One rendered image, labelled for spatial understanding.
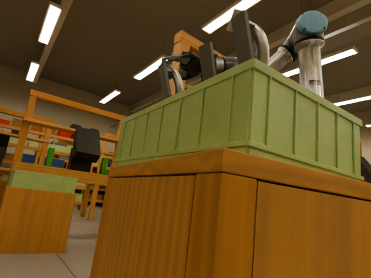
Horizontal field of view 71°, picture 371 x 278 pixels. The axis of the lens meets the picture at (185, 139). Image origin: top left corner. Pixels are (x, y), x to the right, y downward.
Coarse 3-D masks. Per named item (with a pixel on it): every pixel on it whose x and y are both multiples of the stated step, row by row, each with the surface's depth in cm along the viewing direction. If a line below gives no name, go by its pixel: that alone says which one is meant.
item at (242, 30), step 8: (240, 16) 62; (232, 24) 64; (240, 24) 62; (248, 24) 61; (240, 32) 62; (248, 32) 61; (240, 40) 62; (248, 40) 60; (240, 48) 63; (248, 48) 60; (240, 56) 63; (248, 56) 61
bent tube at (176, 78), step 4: (164, 60) 95; (168, 64) 94; (172, 68) 92; (176, 72) 90; (172, 76) 90; (176, 76) 89; (180, 76) 90; (176, 80) 89; (180, 80) 89; (176, 84) 89; (180, 84) 89; (176, 88) 89; (180, 88) 89; (176, 92) 89
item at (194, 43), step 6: (174, 36) 203; (180, 36) 197; (186, 36) 199; (192, 36) 203; (174, 42) 201; (186, 42) 199; (192, 42) 203; (198, 42) 207; (192, 48) 204; (198, 48) 206; (198, 54) 211
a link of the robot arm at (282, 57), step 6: (288, 42) 119; (282, 48) 120; (288, 48) 119; (276, 54) 121; (282, 54) 120; (288, 54) 119; (294, 54) 119; (270, 60) 120; (276, 60) 119; (282, 60) 119; (288, 60) 120; (294, 60) 121; (270, 66) 119; (276, 66) 120; (282, 66) 121
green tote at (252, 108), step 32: (256, 64) 45; (192, 96) 59; (224, 96) 50; (256, 96) 45; (288, 96) 50; (320, 96) 56; (128, 128) 88; (160, 128) 68; (192, 128) 56; (224, 128) 48; (256, 128) 44; (288, 128) 49; (320, 128) 56; (352, 128) 64; (128, 160) 80; (288, 160) 48; (320, 160) 54; (352, 160) 62
